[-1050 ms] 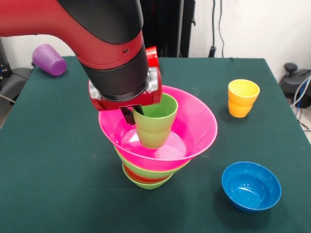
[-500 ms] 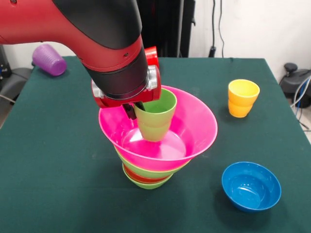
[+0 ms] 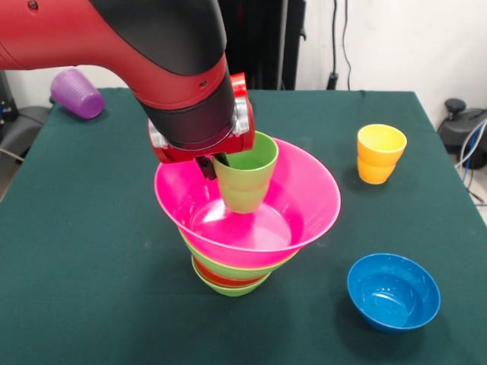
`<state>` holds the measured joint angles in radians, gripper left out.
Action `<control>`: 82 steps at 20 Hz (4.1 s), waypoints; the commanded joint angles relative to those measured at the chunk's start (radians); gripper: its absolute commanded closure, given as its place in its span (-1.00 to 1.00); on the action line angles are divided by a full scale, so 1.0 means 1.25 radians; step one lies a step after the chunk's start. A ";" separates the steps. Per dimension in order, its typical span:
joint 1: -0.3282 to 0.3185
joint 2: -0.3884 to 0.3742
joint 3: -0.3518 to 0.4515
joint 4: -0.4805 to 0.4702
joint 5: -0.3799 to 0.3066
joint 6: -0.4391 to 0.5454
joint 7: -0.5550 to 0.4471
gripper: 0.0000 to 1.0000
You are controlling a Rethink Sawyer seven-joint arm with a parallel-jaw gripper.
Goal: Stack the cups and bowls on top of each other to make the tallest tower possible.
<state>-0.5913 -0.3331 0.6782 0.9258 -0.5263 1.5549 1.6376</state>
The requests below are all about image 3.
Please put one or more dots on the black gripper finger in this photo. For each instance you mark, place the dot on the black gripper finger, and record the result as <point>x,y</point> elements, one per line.
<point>207,169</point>
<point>223,159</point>

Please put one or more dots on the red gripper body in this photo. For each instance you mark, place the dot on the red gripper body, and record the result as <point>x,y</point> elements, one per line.
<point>243,144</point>

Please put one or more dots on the green cup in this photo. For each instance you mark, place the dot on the green cup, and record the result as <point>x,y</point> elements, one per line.
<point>247,186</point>

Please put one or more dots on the large pink bowl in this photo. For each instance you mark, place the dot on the large pink bowl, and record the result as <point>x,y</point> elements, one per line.
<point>304,197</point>

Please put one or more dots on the large green bowl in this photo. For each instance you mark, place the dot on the large green bowl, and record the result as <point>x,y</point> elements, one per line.
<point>236,270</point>

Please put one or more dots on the red bowl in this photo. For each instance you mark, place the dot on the red bowl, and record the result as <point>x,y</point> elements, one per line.
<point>224,279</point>

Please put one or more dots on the purple cup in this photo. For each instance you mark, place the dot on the purple cup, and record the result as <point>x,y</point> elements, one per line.
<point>76,97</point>

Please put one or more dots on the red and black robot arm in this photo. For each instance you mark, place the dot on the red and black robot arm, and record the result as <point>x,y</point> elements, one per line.
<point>114,38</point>

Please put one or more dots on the small green bowl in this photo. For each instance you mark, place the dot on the small green bowl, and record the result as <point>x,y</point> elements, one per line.
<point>232,292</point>

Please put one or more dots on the yellow cup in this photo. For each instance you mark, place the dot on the yellow cup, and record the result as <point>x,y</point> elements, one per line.
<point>380,159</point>

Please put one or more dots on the dark green tablecloth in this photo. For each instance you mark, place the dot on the dark green tablecloth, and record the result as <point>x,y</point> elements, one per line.
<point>76,304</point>

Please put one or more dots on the black wheeled base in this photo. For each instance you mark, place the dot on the black wheeled base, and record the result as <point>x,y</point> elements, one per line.
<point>456,129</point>
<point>23,129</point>

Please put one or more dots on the blue bowl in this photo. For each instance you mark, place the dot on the blue bowl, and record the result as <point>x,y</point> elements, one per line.
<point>393,300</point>

